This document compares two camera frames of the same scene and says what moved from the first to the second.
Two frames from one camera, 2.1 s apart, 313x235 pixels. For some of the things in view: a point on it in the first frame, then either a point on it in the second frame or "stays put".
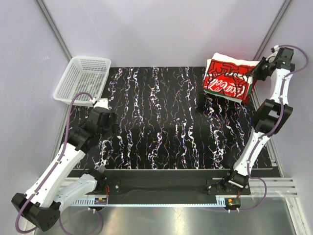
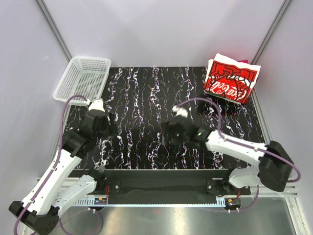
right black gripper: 256,74 → 166,128
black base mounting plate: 160,182 stays put
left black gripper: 114,127 stays put
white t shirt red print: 228,77 stays put
